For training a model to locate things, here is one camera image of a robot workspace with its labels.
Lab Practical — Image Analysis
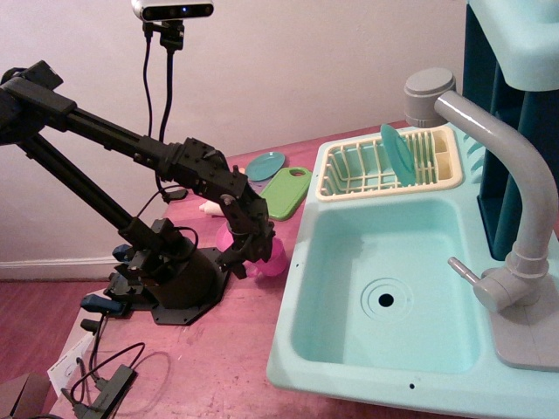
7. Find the blue table clamp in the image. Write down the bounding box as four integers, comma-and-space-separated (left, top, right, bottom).
80, 294, 125, 315

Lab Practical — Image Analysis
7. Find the black usb hub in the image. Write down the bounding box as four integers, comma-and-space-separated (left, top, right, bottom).
73, 365, 137, 419

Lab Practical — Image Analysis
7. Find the black camera cable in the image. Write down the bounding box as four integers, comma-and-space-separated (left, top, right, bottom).
141, 20, 155, 139

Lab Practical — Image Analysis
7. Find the dark teal kitchen cabinet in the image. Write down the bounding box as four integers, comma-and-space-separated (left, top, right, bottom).
463, 1, 558, 261

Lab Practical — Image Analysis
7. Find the teal plate in rack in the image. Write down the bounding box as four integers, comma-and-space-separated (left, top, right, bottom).
381, 124, 416, 187

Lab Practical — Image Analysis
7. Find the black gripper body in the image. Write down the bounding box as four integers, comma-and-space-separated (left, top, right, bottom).
219, 172, 275, 262

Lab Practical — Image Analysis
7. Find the pink plastic plate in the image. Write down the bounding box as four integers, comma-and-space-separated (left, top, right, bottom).
215, 223, 233, 252

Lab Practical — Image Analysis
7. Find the pink plastic cup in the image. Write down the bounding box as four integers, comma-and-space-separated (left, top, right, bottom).
245, 237, 288, 278

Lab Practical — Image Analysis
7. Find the white paper sheet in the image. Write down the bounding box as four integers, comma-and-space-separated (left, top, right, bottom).
46, 311, 101, 397

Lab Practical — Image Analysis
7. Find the silver depth camera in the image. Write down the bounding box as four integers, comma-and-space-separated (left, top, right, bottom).
131, 0, 214, 23

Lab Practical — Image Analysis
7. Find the teal toy sink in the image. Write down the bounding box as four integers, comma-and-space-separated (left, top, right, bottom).
267, 125, 558, 418

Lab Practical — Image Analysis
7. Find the green cutting board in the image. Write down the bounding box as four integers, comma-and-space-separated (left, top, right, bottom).
260, 167, 312, 221

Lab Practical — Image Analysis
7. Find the teal plate on table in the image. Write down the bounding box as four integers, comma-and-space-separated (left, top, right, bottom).
245, 151, 286, 182

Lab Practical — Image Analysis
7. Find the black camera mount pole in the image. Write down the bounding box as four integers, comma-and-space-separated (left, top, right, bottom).
158, 20, 184, 142

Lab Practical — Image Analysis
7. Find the cardboard box corner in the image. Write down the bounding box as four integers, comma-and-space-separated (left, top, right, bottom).
1, 373, 51, 418

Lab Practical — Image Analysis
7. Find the cream dish rack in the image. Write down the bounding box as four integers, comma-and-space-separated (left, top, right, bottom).
314, 126, 463, 203

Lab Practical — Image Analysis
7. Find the white toy chicken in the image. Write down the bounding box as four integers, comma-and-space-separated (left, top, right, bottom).
198, 201, 224, 216

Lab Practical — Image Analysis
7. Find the grey toy faucet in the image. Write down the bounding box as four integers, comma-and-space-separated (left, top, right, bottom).
404, 67, 558, 371

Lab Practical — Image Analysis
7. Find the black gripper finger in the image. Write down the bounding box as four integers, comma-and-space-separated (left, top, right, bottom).
217, 248, 245, 279
257, 237, 273, 263

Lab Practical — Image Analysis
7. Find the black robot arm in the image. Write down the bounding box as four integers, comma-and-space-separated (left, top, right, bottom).
1, 61, 274, 325

